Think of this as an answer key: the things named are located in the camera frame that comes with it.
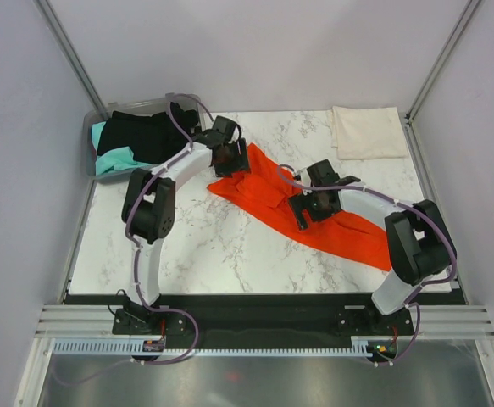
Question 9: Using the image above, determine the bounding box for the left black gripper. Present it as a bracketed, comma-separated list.
[214, 138, 251, 179]

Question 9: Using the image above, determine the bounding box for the orange t-shirt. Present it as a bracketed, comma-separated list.
[207, 143, 391, 272]

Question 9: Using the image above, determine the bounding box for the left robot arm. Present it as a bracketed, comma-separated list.
[121, 116, 250, 333]

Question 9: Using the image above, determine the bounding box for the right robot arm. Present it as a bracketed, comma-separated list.
[277, 159, 457, 334]

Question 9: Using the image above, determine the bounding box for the black garment in bin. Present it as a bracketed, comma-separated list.
[91, 103, 199, 164]

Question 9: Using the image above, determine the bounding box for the cream folded cloth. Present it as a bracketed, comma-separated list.
[331, 106, 408, 160]

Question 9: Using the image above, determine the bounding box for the clear plastic storage bin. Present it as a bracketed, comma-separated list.
[83, 98, 211, 183]

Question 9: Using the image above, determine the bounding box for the teal garment in bin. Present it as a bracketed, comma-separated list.
[91, 121, 147, 176]

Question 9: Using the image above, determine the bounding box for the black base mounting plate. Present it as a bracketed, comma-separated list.
[64, 290, 468, 351]

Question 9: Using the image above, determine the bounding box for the right aluminium frame post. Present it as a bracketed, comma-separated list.
[404, 0, 485, 124]

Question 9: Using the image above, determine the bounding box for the aluminium frame post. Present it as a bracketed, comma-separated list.
[34, 0, 109, 119]
[404, 0, 485, 124]

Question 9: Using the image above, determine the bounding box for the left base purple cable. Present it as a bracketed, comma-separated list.
[114, 304, 199, 368]

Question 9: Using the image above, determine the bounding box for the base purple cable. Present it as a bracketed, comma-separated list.
[364, 300, 421, 369]
[114, 304, 199, 368]

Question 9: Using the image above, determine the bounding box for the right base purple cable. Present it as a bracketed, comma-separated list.
[364, 300, 421, 369]

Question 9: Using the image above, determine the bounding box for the left aluminium frame post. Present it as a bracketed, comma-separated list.
[34, 0, 109, 119]

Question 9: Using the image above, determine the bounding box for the white slotted cable duct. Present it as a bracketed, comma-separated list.
[51, 336, 413, 358]

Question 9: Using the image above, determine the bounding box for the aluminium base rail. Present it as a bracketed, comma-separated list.
[35, 305, 494, 340]

